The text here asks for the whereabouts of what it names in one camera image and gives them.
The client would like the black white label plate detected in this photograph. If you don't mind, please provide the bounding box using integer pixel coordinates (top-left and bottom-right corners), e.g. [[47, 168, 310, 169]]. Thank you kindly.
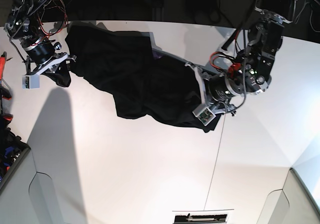
[[172, 209, 234, 224]]

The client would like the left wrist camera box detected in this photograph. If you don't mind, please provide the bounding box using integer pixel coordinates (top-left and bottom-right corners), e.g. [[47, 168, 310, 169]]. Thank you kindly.
[[192, 104, 216, 126]]

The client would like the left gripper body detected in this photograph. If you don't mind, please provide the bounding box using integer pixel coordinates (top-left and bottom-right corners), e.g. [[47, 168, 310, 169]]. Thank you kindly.
[[184, 61, 238, 116]]

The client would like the black printed t-shirt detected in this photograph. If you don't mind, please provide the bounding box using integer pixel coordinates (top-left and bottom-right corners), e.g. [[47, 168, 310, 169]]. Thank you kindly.
[[65, 23, 219, 133]]

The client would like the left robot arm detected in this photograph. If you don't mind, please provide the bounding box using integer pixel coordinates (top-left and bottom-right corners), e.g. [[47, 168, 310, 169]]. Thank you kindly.
[[185, 0, 297, 125]]

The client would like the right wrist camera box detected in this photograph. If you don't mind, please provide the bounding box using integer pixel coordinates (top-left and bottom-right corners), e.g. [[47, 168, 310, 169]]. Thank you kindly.
[[22, 74, 40, 89]]

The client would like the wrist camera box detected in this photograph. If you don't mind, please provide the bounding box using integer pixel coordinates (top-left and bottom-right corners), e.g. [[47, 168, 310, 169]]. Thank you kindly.
[[192, 104, 216, 126], [22, 74, 40, 89]]

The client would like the orange handled tool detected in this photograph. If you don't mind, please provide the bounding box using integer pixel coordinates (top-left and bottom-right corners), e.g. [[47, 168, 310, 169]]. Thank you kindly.
[[0, 51, 12, 100]]

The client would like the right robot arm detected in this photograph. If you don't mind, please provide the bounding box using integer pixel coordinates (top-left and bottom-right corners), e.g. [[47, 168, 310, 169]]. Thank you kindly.
[[4, 0, 76, 89]]

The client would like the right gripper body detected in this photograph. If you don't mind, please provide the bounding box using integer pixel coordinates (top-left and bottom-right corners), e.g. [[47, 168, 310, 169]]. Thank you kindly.
[[24, 52, 77, 77]]

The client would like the grey cable bundle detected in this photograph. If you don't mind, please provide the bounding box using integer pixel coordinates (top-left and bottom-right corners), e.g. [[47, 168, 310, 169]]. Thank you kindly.
[[292, 0, 320, 32]]

